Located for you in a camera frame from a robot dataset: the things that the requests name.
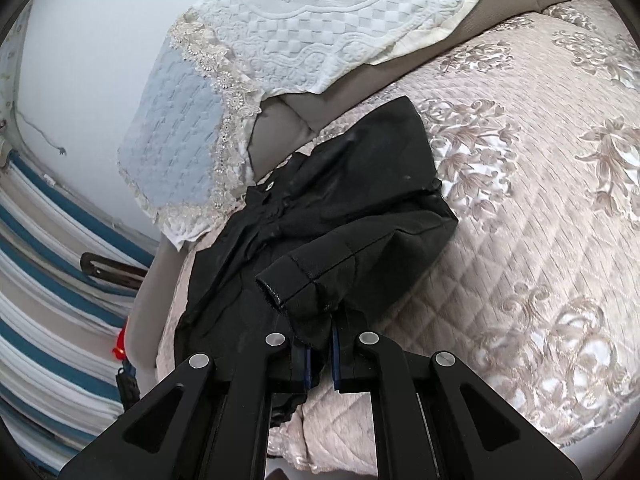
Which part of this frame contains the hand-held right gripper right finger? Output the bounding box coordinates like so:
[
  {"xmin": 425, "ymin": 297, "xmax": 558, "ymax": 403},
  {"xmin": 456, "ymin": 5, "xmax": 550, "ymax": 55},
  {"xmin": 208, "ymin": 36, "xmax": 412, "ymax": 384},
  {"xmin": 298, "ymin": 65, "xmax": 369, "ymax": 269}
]
[{"xmin": 331, "ymin": 309, "xmax": 583, "ymax": 480}]

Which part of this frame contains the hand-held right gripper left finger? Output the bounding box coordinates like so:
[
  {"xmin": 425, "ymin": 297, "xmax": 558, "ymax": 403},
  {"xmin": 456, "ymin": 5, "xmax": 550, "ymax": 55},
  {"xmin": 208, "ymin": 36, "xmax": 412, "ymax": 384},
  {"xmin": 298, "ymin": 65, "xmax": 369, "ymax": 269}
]
[{"xmin": 57, "ymin": 332, "xmax": 312, "ymax": 480}]

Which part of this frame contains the black jacket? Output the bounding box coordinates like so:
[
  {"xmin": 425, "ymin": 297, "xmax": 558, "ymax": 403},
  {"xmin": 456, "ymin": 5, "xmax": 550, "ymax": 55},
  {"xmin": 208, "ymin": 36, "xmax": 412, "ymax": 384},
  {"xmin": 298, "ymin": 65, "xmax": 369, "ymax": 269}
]
[{"xmin": 173, "ymin": 95, "xmax": 459, "ymax": 428}]

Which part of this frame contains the blue and white striped cloth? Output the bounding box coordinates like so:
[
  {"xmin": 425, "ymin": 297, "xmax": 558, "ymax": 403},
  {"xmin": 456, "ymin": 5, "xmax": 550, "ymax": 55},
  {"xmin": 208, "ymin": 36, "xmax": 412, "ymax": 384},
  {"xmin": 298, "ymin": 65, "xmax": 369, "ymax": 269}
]
[{"xmin": 0, "ymin": 150, "xmax": 156, "ymax": 476}]

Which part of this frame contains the pink quilted sofa cover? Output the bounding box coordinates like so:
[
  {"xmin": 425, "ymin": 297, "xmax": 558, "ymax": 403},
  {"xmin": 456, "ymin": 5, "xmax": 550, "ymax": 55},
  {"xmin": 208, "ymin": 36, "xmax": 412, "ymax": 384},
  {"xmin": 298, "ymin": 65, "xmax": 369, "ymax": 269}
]
[{"xmin": 155, "ymin": 0, "xmax": 640, "ymax": 480}]

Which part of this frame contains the grey sofa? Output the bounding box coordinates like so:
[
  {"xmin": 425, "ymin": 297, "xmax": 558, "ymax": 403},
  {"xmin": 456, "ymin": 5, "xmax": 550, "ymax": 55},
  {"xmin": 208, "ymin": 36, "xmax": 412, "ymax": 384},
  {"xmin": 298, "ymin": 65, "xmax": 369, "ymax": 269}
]
[{"xmin": 127, "ymin": 0, "xmax": 608, "ymax": 401}]

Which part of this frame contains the blue quilted lace-trimmed cover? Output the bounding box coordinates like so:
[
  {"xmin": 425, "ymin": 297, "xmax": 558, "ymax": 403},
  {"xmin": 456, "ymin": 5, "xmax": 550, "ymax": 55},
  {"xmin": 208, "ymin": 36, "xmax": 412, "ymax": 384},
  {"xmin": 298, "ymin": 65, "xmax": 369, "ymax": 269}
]
[{"xmin": 117, "ymin": 10, "xmax": 263, "ymax": 253}]

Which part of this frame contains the white embossed cover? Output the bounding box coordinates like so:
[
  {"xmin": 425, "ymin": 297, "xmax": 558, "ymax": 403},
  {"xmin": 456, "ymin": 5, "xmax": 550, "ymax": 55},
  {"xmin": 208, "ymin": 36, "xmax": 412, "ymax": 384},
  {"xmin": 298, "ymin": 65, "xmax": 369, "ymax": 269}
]
[{"xmin": 197, "ymin": 0, "xmax": 506, "ymax": 96}]

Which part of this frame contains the grey wall cable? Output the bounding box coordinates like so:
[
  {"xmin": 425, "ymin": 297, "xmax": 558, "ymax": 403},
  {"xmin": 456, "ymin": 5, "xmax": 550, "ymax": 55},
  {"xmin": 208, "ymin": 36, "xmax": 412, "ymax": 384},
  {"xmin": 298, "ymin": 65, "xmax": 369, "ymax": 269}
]
[{"xmin": 15, "ymin": 107, "xmax": 68, "ymax": 156}]

